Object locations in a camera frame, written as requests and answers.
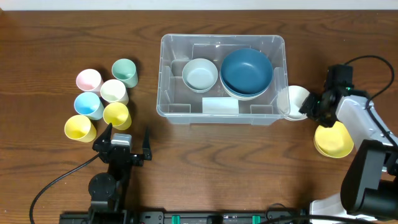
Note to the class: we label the large cream bowl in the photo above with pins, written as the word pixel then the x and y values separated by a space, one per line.
pixel 241 98

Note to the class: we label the clear plastic storage bin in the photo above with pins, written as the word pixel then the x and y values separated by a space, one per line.
pixel 180 105

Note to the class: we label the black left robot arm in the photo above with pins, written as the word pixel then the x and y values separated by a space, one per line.
pixel 108 189

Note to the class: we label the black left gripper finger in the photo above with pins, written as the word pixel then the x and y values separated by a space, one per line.
pixel 103 141
pixel 147 153

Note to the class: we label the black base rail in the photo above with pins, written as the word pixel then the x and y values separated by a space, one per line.
pixel 159 217

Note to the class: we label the yellow cup far left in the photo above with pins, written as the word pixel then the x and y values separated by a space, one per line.
pixel 80 128

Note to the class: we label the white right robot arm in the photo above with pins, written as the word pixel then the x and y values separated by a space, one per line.
pixel 363 194

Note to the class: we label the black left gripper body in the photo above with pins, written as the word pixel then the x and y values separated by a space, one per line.
pixel 123 157

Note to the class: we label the pink cup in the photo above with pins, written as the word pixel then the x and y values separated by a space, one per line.
pixel 89 80

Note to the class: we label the yellow bowl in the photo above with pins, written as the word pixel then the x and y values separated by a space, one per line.
pixel 333 142

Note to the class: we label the small grey bowl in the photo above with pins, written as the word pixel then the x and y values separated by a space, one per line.
pixel 200 75

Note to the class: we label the mint green cup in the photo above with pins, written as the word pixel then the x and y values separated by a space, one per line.
pixel 125 70

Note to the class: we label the light blue cup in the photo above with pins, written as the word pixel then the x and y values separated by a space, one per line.
pixel 90 105

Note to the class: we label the yellow cup near bin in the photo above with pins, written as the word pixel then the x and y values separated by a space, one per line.
pixel 118 115

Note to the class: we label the cream white cup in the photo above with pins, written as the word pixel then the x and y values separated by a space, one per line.
pixel 114 91

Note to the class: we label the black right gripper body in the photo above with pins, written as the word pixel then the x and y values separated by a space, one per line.
pixel 311 106

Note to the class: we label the dark blue bowl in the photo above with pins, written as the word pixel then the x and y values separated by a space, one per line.
pixel 246 72
pixel 231 92

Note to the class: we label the small white bowl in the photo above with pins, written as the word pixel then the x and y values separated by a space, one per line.
pixel 290 100

